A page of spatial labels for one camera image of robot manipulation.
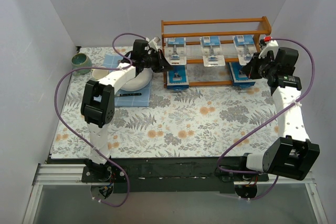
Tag white blue harrys razor box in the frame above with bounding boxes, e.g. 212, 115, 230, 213
228, 62, 256, 89

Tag razor blister pack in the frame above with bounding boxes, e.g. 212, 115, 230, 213
164, 37, 187, 65
233, 35, 257, 66
199, 36, 225, 67

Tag orange wooden shelf rack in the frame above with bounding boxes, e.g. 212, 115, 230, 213
160, 15, 272, 88

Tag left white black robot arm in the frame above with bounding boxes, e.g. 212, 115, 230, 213
81, 37, 172, 182

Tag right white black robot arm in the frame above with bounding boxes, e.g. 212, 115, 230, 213
237, 47, 320, 181

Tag white paper plate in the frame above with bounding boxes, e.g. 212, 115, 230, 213
121, 68, 153, 91

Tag blue checked cloth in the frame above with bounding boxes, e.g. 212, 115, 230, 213
103, 53, 153, 107

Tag pale yellow cup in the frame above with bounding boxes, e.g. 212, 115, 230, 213
92, 69, 110, 80

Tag floral table mat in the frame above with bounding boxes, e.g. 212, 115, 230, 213
49, 45, 297, 159

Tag green ceramic mug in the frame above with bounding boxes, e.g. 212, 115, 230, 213
71, 53, 92, 76

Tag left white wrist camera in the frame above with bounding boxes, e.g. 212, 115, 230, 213
146, 37, 161, 51

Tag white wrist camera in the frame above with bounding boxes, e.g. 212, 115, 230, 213
258, 36, 279, 59
146, 37, 161, 51

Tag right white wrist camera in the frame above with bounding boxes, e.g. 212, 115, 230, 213
258, 36, 279, 59

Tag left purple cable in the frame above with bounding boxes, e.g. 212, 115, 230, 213
54, 33, 153, 208

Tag black handled fork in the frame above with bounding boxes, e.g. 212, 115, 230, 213
119, 93, 142, 97

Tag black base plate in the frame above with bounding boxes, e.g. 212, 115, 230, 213
81, 156, 270, 195

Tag aluminium frame rail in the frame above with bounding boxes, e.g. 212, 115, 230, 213
23, 164, 328, 223

